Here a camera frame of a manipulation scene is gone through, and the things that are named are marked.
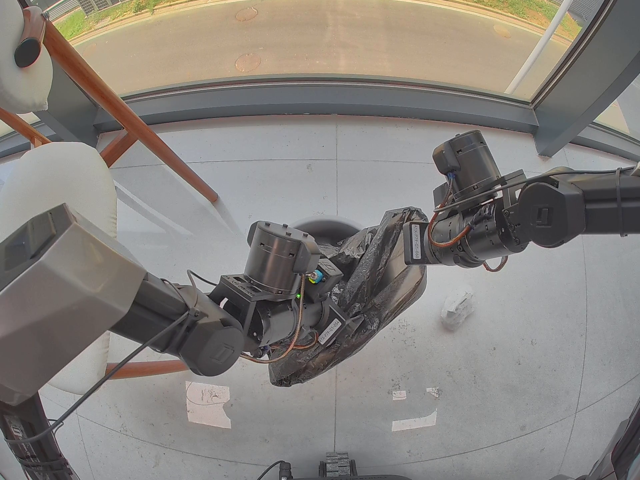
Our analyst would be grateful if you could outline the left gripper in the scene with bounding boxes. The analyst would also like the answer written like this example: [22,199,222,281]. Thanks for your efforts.
[246,298,367,351]

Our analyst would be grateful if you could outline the grey trash bin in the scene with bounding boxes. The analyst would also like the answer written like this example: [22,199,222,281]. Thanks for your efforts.
[291,218,430,334]

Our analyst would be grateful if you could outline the black plastic bag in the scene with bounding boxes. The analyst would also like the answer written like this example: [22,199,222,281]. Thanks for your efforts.
[267,207,430,388]

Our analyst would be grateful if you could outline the wooden chair with white cushions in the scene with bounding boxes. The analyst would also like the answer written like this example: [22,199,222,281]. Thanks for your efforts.
[0,0,221,396]

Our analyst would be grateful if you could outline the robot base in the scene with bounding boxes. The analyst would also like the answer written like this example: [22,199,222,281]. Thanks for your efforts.
[260,449,413,480]

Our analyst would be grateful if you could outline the white paper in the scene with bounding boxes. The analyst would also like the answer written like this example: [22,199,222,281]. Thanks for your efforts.
[441,290,475,330]

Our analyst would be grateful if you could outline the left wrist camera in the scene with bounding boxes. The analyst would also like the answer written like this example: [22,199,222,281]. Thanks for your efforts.
[304,259,347,301]

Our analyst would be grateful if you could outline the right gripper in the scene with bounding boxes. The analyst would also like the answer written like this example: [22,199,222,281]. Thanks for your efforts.
[384,202,510,270]

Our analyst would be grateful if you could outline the black cable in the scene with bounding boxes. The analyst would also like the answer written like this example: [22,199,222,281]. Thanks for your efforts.
[0,269,223,444]

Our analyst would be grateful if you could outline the window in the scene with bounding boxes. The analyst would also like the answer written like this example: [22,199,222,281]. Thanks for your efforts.
[0,0,640,161]

